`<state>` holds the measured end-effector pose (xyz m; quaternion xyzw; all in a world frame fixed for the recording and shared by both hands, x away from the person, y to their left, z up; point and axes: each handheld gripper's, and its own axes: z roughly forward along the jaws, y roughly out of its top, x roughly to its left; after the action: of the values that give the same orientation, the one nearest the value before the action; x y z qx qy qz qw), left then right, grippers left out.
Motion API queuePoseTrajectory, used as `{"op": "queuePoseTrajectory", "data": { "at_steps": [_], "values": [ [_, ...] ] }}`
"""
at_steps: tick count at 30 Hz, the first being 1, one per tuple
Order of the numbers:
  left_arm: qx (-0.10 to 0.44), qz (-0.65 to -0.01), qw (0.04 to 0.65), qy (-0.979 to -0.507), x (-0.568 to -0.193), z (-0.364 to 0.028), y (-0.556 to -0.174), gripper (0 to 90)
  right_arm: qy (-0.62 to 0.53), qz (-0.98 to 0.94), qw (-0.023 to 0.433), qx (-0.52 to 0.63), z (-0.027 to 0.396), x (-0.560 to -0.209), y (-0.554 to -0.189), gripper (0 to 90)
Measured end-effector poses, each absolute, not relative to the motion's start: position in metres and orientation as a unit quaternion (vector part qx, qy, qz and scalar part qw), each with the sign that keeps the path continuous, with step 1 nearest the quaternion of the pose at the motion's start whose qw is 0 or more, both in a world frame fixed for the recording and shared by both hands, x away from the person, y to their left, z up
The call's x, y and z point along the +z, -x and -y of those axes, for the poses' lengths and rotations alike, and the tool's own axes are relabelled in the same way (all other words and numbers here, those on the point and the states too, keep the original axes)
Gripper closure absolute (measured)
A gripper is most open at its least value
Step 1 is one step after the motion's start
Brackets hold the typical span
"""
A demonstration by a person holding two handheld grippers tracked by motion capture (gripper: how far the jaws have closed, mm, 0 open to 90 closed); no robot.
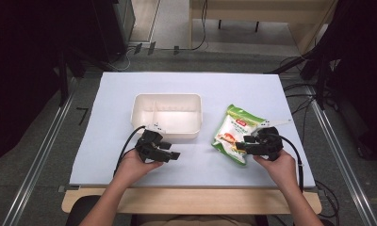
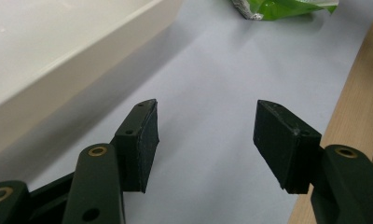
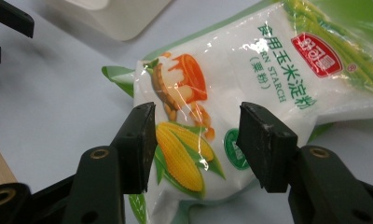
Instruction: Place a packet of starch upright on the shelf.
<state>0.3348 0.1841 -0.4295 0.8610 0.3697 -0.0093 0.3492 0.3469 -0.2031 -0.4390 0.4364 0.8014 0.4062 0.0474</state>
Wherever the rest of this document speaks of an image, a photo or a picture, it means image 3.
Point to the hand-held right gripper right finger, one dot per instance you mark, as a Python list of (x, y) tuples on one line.
[(268, 146)]

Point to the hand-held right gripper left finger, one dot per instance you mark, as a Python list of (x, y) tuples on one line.
[(135, 149)]

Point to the white green corn starch bag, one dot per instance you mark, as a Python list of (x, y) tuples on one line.
[(237, 74)]

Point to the beige plastic container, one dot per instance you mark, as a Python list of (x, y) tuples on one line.
[(119, 18)]

